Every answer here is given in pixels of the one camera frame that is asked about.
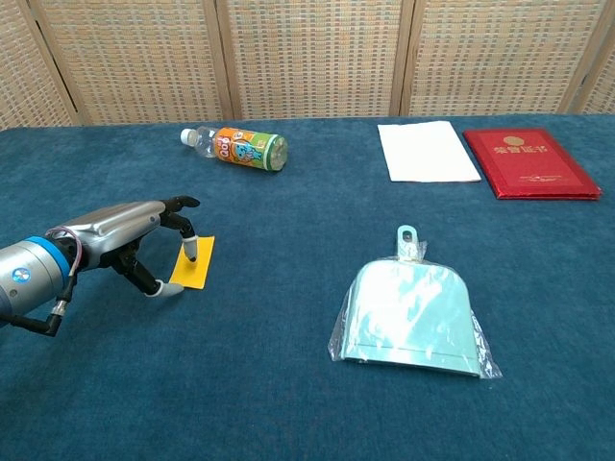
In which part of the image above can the orange label drink bottle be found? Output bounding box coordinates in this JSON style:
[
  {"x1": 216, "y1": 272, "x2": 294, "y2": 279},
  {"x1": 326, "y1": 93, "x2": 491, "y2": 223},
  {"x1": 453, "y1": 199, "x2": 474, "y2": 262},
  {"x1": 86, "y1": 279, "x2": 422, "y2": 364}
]
[{"x1": 180, "y1": 126, "x2": 289, "y2": 173}]

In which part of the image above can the light blue bagged dustpan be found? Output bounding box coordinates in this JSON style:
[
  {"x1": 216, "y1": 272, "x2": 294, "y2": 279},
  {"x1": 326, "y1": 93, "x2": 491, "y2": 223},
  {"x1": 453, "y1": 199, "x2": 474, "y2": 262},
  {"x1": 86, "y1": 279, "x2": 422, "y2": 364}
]
[{"x1": 327, "y1": 224, "x2": 504, "y2": 380}]

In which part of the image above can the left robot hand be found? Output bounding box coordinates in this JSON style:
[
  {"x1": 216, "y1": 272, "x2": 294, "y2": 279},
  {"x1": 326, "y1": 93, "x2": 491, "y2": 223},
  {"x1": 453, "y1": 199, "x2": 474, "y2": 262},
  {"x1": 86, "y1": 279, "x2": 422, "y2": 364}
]
[{"x1": 46, "y1": 195, "x2": 202, "y2": 299}]

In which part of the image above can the red certificate booklet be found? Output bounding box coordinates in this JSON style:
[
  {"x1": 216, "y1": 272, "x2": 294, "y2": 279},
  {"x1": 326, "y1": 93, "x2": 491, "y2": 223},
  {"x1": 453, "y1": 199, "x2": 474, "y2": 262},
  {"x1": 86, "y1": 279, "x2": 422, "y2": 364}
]
[{"x1": 462, "y1": 127, "x2": 603, "y2": 201}]

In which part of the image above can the white paper sheet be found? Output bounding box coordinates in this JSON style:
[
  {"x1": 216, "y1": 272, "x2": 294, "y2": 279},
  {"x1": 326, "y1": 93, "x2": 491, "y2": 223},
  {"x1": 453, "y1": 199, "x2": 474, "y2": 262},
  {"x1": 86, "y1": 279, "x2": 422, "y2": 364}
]
[{"x1": 377, "y1": 120, "x2": 482, "y2": 183}]

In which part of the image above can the yellow rectangular card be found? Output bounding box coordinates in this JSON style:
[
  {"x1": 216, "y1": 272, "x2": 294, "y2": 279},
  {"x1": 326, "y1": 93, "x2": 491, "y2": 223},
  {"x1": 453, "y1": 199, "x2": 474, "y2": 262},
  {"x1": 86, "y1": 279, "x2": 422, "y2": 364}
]
[{"x1": 169, "y1": 235, "x2": 216, "y2": 291}]

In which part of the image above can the woven bamboo folding screen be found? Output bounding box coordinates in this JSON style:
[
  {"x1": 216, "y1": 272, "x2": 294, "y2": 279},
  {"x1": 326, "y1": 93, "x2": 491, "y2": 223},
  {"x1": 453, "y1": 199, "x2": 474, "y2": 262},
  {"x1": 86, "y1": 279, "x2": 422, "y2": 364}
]
[{"x1": 0, "y1": 0, "x2": 615, "y2": 130}]

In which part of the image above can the blue table cloth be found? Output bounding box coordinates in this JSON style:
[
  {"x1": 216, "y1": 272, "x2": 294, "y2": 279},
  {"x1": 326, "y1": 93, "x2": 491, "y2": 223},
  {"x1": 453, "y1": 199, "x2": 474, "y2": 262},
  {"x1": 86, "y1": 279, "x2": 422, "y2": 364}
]
[{"x1": 0, "y1": 113, "x2": 615, "y2": 461}]

